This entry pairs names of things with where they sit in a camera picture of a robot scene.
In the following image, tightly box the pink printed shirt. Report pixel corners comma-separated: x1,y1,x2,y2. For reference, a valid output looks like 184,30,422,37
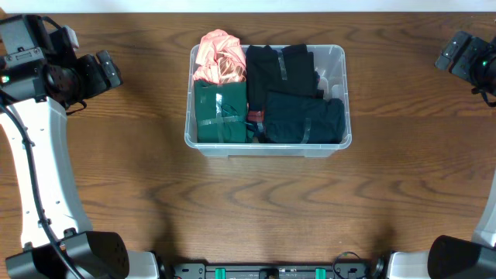
193,29,246,84

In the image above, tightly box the dark green shirt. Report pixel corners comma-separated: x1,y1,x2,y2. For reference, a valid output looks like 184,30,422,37
194,80,253,143

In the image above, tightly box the red navy plaid shirt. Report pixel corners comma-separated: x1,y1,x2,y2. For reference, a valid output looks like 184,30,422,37
246,110,266,136

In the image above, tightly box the black cloth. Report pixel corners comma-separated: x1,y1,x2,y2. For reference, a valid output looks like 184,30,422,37
246,44,323,112

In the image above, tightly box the dark navy cloth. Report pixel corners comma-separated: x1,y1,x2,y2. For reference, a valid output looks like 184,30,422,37
263,91,346,144

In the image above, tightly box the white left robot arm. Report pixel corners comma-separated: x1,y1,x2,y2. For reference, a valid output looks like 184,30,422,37
1,15,160,278

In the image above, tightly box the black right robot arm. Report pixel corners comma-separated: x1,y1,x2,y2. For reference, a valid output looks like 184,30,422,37
369,31,495,279

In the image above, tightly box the clear plastic storage bin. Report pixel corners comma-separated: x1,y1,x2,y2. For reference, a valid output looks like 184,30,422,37
184,44,352,157

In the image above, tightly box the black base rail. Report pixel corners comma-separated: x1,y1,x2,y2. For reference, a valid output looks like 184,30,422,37
172,260,386,279

